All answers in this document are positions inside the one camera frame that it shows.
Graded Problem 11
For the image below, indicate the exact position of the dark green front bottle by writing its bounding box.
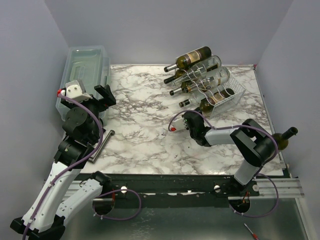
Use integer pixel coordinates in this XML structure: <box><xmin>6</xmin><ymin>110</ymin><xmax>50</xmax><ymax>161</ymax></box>
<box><xmin>272</xmin><ymin>127</ymin><xmax>298</xmax><ymax>151</ymax></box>

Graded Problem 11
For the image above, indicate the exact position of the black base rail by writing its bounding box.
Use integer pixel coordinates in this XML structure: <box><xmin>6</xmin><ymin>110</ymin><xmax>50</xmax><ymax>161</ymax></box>
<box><xmin>109</xmin><ymin>173</ymin><xmax>260</xmax><ymax>209</ymax></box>

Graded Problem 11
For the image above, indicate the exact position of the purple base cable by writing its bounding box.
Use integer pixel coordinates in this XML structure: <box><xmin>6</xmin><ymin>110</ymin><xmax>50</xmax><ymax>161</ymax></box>
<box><xmin>92</xmin><ymin>187</ymin><xmax>143</xmax><ymax>221</ymax></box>
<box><xmin>228</xmin><ymin>173</ymin><xmax>280</xmax><ymax>218</ymax></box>

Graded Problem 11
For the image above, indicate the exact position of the green bottle silver foil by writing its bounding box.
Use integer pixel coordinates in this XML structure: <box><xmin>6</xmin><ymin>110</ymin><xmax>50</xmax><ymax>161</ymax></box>
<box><xmin>193</xmin><ymin>88</ymin><xmax>235</xmax><ymax>116</ymax></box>

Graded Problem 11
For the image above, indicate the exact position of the white wire wine rack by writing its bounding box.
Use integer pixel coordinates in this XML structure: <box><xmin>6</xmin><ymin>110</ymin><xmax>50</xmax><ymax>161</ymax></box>
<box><xmin>169</xmin><ymin>55</ymin><xmax>246</xmax><ymax>117</ymax></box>

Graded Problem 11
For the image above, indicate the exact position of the small black metal stand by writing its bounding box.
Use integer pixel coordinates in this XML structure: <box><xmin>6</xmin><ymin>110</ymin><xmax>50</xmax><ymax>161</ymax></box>
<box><xmin>88</xmin><ymin>130</ymin><xmax>115</xmax><ymax>164</ymax></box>

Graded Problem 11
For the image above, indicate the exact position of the tall clear glass bottle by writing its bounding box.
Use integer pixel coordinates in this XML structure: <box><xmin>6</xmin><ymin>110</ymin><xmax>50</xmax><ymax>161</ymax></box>
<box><xmin>170</xmin><ymin>55</ymin><xmax>222</xmax><ymax>86</ymax></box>

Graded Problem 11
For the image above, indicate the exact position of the wine bottle on rack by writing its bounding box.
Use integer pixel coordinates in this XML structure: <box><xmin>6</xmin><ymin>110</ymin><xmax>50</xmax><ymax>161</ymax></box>
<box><xmin>164</xmin><ymin>46</ymin><xmax>212</xmax><ymax>73</ymax></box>

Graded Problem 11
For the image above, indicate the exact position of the red handled screwdriver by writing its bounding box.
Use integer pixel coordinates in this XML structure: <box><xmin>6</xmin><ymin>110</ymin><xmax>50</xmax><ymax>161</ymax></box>
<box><xmin>244</xmin><ymin>223</ymin><xmax>259</xmax><ymax>240</ymax></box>

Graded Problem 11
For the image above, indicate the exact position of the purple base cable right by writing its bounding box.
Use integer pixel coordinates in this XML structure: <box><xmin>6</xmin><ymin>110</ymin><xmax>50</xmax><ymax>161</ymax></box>
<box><xmin>228</xmin><ymin>173</ymin><xmax>280</xmax><ymax>218</ymax></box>

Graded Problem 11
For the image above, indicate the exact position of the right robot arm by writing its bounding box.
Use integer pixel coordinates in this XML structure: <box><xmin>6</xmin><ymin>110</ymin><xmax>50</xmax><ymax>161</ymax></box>
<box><xmin>182</xmin><ymin>110</ymin><xmax>278</xmax><ymax>196</ymax></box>

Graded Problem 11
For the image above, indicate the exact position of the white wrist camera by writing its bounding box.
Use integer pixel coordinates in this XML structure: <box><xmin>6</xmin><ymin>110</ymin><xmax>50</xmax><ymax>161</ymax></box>
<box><xmin>168</xmin><ymin>117</ymin><xmax>188</xmax><ymax>132</ymax></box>
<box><xmin>57</xmin><ymin>80</ymin><xmax>93</xmax><ymax>102</ymax></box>

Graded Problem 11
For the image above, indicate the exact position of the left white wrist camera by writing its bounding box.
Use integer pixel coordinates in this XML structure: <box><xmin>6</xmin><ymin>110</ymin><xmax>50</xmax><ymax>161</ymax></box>
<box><xmin>57</xmin><ymin>80</ymin><xmax>93</xmax><ymax>102</ymax></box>

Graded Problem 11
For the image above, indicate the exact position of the clear corked liquor bottle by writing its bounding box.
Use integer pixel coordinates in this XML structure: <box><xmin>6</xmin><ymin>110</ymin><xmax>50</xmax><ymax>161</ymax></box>
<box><xmin>182</xmin><ymin>66</ymin><xmax>231</xmax><ymax>93</ymax></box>

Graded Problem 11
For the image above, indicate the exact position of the clear bottle black cap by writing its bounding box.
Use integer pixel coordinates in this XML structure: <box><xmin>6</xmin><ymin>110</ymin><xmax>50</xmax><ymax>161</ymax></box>
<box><xmin>178</xmin><ymin>91</ymin><xmax>218</xmax><ymax>108</ymax></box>

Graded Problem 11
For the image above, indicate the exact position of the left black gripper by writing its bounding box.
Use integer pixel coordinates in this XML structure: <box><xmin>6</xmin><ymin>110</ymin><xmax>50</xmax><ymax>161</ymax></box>
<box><xmin>63</xmin><ymin>84</ymin><xmax>116</xmax><ymax>141</ymax></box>

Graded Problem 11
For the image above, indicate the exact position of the green bottle with cream label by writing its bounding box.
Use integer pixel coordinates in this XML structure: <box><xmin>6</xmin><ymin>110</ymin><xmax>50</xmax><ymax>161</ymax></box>
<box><xmin>169</xmin><ymin>80</ymin><xmax>193</xmax><ymax>96</ymax></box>

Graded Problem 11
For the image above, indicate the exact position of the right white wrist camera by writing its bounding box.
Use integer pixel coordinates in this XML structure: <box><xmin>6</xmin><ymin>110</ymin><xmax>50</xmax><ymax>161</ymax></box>
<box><xmin>168</xmin><ymin>117</ymin><xmax>188</xmax><ymax>132</ymax></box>

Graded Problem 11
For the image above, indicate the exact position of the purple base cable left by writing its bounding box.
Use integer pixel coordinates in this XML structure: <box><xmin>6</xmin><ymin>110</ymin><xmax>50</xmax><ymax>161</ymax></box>
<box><xmin>92</xmin><ymin>187</ymin><xmax>143</xmax><ymax>221</ymax></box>

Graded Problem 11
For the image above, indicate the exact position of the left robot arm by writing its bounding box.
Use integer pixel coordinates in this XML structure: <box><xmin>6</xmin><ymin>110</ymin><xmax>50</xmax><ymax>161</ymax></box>
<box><xmin>10</xmin><ymin>81</ymin><xmax>116</xmax><ymax>240</ymax></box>

